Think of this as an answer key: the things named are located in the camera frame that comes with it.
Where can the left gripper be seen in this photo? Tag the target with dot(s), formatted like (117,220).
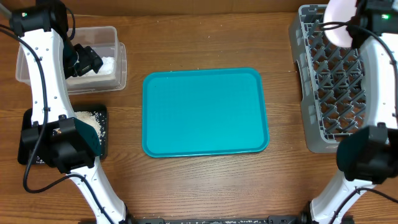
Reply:
(91,60)

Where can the large white napkin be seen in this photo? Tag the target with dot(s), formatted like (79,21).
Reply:
(106,69)

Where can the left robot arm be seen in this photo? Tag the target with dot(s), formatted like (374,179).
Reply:
(55,134)

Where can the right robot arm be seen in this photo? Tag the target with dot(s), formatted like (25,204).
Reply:
(369,156)

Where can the grey dishwasher rack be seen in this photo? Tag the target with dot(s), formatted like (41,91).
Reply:
(333,103)

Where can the clear plastic container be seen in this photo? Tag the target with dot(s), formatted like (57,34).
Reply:
(86,36)

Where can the black plastic tray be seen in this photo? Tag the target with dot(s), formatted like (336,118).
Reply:
(24,153)

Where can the teal serving tray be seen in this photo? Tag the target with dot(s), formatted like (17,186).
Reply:
(203,113)

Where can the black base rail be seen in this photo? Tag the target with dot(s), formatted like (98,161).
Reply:
(273,219)

